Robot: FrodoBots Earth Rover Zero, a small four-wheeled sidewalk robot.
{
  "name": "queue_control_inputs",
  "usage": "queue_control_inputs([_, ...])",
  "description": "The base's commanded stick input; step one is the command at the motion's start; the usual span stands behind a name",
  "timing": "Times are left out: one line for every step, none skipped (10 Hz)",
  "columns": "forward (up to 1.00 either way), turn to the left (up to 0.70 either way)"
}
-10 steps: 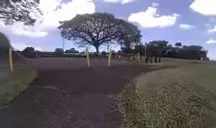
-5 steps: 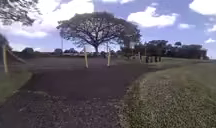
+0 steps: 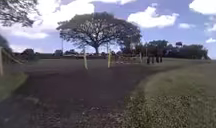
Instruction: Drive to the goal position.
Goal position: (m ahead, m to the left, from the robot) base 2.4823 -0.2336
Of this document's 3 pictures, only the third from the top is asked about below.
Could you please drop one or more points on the large spreading tree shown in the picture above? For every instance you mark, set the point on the large spreading tree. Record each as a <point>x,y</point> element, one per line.
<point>96,30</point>

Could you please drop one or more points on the dark reddish path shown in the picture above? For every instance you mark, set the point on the dark reddish path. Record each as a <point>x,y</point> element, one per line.
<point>79,86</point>

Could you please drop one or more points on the group of people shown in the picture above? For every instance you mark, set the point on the group of people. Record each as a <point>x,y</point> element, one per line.
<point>155,55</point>

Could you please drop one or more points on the dark trees and bushes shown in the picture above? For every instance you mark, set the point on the dark trees and bushes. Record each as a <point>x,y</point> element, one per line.
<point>29,54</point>

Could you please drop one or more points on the dry grass field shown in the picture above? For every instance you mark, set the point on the dry grass field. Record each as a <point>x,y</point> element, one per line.
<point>182,96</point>

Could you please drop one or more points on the row of dark trees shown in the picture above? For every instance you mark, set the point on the row of dark trees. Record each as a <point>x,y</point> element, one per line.
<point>189,51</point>

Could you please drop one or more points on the dry grass area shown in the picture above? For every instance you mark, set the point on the dry grass area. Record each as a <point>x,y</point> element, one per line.
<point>7,85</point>

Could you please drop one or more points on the tree with overhanging branches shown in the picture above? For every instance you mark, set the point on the tree with overhanging branches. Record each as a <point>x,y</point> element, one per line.
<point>12,11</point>

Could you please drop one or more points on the pale post with brace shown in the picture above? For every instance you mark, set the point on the pale post with brace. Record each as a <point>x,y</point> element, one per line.
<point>0,63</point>

